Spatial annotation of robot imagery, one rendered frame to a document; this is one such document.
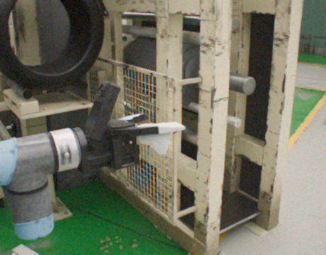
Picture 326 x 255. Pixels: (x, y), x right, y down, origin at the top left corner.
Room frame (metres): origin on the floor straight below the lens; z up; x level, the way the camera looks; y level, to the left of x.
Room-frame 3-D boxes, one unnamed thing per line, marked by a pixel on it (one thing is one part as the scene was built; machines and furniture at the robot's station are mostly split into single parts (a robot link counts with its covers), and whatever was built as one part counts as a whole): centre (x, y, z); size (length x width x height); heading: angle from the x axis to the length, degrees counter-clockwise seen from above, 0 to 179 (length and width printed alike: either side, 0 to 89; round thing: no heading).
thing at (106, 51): (2.20, 0.44, 1.05); 0.20 x 0.15 x 0.30; 35
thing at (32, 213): (0.59, 0.26, 0.94); 0.11 x 0.08 x 0.11; 32
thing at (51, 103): (1.80, 0.62, 0.80); 0.37 x 0.36 x 0.02; 125
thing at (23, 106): (1.72, 0.73, 0.84); 0.36 x 0.09 x 0.06; 35
